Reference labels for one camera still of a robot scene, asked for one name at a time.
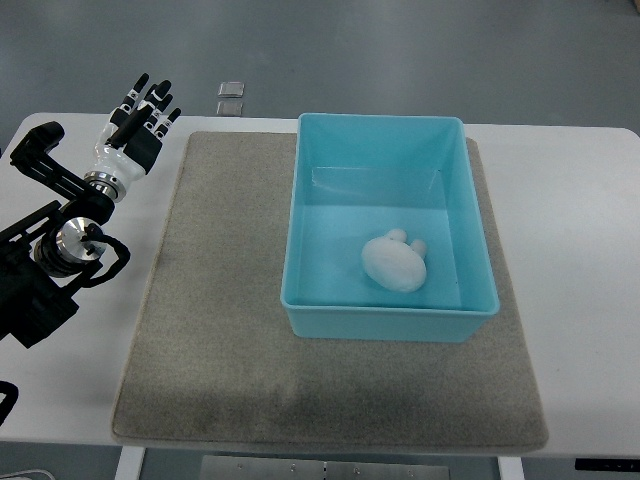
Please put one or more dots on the white table leg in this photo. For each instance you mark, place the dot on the white table leg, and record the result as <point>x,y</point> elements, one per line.
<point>130,463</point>
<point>510,468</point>

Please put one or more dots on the grey felt mat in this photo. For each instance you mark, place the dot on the grey felt mat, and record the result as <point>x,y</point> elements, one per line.
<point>214,362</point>

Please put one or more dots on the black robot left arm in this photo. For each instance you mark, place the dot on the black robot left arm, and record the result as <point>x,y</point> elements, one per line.
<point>59,249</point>

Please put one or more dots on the upper floor socket plate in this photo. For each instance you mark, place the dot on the upper floor socket plate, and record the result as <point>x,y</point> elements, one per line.
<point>231,89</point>

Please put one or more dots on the white bunny toy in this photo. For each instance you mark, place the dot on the white bunny toy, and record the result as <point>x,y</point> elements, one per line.
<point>393,263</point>

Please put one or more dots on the lower floor socket plate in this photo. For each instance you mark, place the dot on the lower floor socket plate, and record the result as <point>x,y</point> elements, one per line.
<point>227,108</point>

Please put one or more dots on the floor socket plate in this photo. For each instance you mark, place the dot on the floor socket plate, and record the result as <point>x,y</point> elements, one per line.
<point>231,89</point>
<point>227,108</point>

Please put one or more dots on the blue plastic box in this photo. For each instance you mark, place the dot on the blue plastic box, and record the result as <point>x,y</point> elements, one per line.
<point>358,177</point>

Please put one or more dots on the metal table base plate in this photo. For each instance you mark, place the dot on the metal table base plate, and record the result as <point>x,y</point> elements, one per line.
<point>219,467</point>

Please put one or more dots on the black white robotic hand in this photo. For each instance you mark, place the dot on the black white robotic hand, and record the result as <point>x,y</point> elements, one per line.
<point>133,137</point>

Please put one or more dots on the black table control panel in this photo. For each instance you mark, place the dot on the black table control panel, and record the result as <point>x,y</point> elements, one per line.
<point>607,465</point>

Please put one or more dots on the white left table leg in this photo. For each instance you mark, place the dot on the white left table leg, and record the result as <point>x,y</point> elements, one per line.
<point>130,463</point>

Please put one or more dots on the white right table leg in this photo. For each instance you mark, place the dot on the white right table leg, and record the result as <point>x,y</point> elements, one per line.
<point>510,468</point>

